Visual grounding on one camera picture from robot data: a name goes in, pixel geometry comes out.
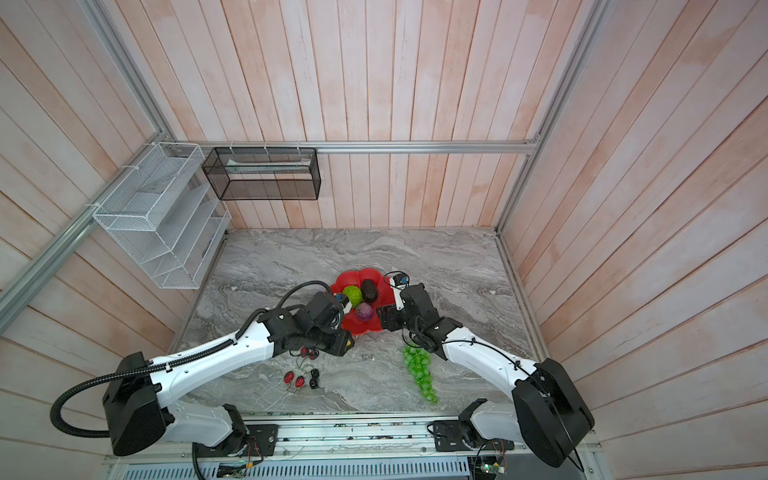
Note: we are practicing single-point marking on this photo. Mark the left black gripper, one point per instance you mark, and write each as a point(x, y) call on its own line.
point(340, 347)

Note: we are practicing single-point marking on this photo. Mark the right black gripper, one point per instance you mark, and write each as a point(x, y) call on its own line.
point(389, 316)

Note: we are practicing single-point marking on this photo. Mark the red cherry pair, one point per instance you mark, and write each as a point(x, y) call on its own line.
point(309, 353)
point(293, 381)

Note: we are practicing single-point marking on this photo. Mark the green grape bunch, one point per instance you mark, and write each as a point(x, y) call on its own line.
point(417, 362)

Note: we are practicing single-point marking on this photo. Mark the green bumpy custard apple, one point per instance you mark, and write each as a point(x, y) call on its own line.
point(354, 293)

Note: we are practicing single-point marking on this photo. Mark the purple fig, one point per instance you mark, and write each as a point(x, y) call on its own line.
point(364, 312)

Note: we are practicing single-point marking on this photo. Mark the dark avocado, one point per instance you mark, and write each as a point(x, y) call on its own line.
point(369, 291)

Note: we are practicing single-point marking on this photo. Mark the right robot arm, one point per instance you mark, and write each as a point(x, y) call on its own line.
point(547, 413)

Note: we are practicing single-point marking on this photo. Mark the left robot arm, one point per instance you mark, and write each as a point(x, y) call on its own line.
point(144, 404)

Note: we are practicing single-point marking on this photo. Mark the red flower-shaped fruit bowl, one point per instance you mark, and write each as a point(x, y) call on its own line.
point(385, 298)

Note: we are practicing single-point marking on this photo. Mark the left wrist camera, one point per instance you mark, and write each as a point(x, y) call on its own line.
point(345, 304)

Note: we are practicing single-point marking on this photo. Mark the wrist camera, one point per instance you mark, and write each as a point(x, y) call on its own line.
point(345, 304)
point(398, 281)

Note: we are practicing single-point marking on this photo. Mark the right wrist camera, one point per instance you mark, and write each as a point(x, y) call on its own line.
point(398, 281)

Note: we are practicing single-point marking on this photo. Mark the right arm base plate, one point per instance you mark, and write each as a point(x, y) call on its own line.
point(457, 435)

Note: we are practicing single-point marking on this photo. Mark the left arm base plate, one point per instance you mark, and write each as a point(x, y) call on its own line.
point(256, 440)

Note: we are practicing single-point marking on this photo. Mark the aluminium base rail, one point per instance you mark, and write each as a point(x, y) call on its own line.
point(351, 436)

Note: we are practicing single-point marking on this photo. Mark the black wire mesh basket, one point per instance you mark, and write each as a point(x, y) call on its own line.
point(263, 173)

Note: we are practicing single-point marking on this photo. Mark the white wire mesh shelf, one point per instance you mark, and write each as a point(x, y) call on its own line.
point(165, 218)

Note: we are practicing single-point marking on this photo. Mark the horizontal aluminium frame bar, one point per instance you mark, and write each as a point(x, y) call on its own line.
point(386, 147)

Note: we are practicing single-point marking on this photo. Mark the left aluminium frame bar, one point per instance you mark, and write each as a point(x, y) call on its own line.
point(27, 285)

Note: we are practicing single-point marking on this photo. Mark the right aluminium frame bar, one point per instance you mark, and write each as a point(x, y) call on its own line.
point(564, 77)

